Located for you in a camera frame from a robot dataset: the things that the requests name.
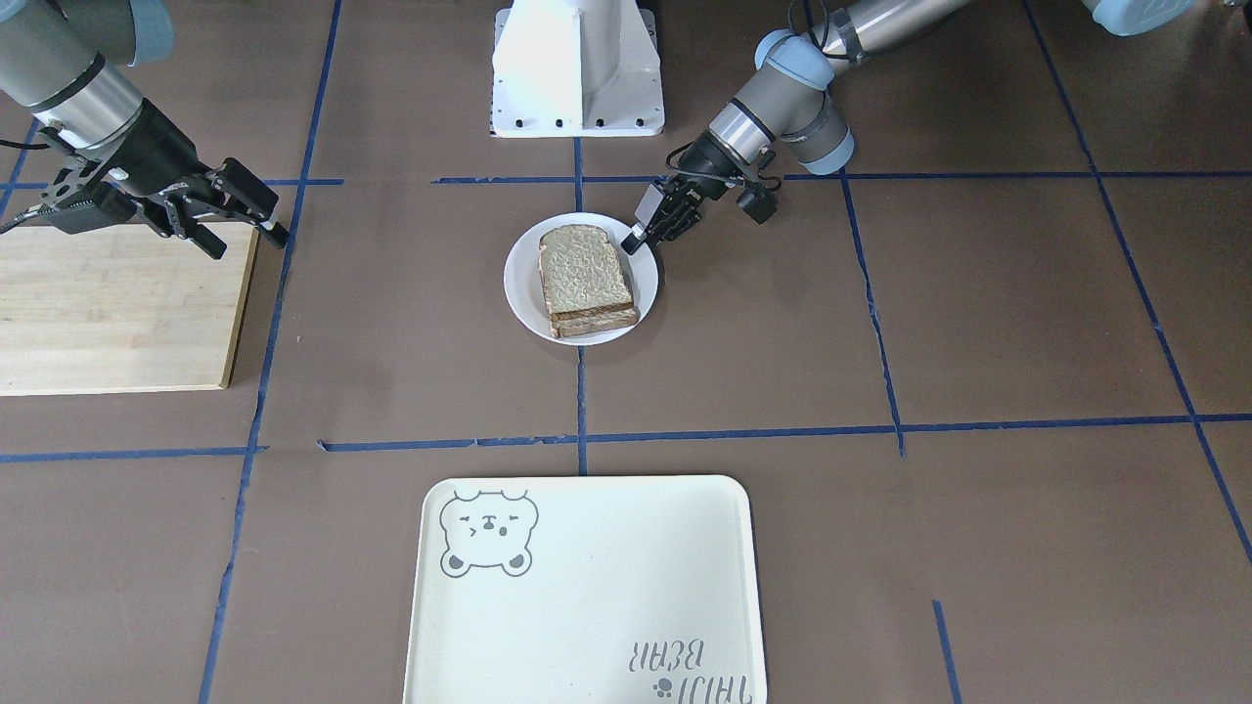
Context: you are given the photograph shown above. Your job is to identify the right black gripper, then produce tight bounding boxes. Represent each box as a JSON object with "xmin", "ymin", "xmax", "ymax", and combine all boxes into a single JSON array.
[{"xmin": 49, "ymin": 100, "xmax": 290, "ymax": 261}]

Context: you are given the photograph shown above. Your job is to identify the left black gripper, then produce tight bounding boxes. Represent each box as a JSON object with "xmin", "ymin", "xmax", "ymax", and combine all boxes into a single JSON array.
[{"xmin": 622, "ymin": 132, "xmax": 745, "ymax": 257}]

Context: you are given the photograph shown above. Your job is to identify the bread slice with seeded crust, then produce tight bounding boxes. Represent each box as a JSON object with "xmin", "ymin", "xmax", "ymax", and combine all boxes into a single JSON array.
[{"xmin": 538, "ymin": 224, "xmax": 634, "ymax": 319}]

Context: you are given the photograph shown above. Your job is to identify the white round plate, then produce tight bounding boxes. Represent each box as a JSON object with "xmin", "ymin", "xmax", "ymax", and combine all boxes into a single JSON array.
[{"xmin": 505, "ymin": 212, "xmax": 660, "ymax": 346}]

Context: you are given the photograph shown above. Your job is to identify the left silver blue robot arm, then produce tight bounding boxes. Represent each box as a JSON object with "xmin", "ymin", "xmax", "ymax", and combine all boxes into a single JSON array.
[{"xmin": 622, "ymin": 1, "xmax": 964, "ymax": 254}]

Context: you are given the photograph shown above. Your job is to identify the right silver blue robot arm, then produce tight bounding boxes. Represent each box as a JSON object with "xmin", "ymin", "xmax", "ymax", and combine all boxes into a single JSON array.
[{"xmin": 1, "ymin": 1, "xmax": 288, "ymax": 259}]

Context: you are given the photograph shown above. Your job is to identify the bottom bread slice on plate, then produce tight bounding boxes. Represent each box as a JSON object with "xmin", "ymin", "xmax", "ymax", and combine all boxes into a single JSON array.
[{"xmin": 550, "ymin": 306, "xmax": 639, "ymax": 339}]

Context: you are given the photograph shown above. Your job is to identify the bamboo cutting board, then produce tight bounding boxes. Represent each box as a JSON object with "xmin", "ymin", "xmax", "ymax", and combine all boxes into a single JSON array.
[{"xmin": 1, "ymin": 222, "xmax": 258, "ymax": 397}]

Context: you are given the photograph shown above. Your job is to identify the cream tray with bear print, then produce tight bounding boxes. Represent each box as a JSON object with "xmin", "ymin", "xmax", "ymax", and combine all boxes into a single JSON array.
[{"xmin": 402, "ymin": 475, "xmax": 769, "ymax": 703}]

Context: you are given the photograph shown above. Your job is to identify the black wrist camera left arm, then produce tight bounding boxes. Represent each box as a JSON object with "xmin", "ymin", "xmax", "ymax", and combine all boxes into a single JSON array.
[{"xmin": 737, "ymin": 182, "xmax": 777, "ymax": 225}]

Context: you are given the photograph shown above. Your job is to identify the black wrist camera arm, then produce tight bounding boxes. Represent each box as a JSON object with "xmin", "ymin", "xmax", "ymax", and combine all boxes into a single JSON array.
[
  {"xmin": 36, "ymin": 180, "xmax": 138, "ymax": 236},
  {"xmin": 737, "ymin": 182, "xmax": 777, "ymax": 225}
]

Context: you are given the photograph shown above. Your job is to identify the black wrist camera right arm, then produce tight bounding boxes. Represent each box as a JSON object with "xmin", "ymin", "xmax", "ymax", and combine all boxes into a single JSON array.
[{"xmin": 36, "ymin": 180, "xmax": 138, "ymax": 236}]

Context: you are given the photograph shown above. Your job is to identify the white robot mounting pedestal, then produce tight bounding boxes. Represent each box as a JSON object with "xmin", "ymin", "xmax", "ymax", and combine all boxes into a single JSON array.
[{"xmin": 490, "ymin": 1, "xmax": 666, "ymax": 139}]

